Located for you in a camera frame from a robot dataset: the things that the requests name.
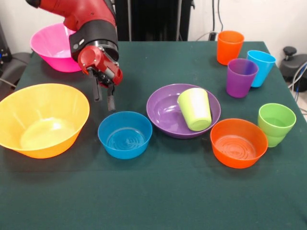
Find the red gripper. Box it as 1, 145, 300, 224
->
77, 45, 124, 112

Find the purple bowl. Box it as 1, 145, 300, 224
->
146, 83, 222, 139

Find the lime yellow cup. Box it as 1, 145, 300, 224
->
177, 87, 213, 132

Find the black computer tower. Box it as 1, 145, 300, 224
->
0, 21, 12, 70

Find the small blue bowl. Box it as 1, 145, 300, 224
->
97, 111, 153, 160

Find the large orange yellow bowl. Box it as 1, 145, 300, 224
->
0, 83, 91, 159

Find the large pink bowl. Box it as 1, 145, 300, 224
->
29, 23, 83, 73

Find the dark green tablecloth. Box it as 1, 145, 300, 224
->
0, 40, 307, 230

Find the orange cup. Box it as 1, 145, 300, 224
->
217, 30, 245, 66

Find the purple cup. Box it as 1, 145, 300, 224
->
226, 58, 259, 99

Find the small orange bowl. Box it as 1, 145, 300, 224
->
210, 118, 269, 169

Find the blue cup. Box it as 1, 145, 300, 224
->
247, 50, 276, 88

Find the green cup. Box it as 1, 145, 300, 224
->
258, 103, 297, 138
263, 133, 288, 148

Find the black equipment with knob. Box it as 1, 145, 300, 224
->
280, 46, 307, 83

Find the white cable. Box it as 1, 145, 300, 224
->
195, 31, 213, 42

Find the blue cable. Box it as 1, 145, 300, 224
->
289, 61, 307, 101

